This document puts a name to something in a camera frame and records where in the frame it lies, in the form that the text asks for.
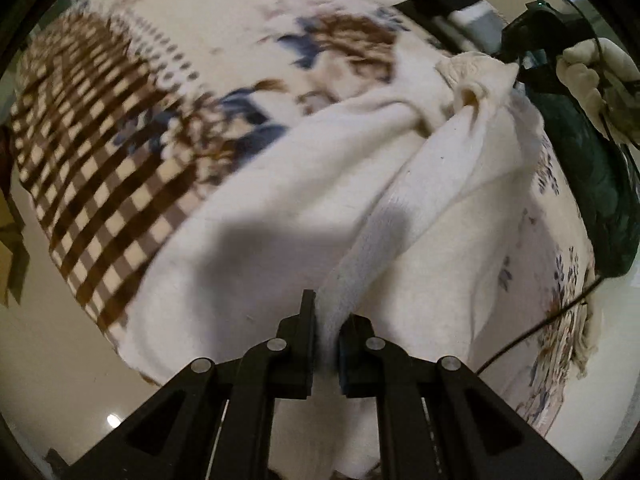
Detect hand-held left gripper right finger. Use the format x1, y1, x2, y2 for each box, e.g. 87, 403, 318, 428
337, 313, 584, 480

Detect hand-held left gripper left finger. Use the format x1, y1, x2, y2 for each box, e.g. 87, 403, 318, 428
47, 289, 319, 480

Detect thin black cable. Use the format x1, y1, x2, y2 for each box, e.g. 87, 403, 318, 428
474, 276, 603, 375

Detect printed checkered floral blanket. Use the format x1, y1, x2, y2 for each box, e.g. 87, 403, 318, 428
9, 0, 602, 437

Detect person's right forearm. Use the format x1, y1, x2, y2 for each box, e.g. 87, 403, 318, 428
526, 82, 640, 277

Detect black and grey garment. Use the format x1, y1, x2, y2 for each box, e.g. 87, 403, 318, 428
391, 0, 504, 57

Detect person's right hand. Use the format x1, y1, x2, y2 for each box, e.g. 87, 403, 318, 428
556, 36, 640, 138

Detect white fleece garment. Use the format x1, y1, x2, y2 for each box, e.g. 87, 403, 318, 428
119, 51, 547, 480

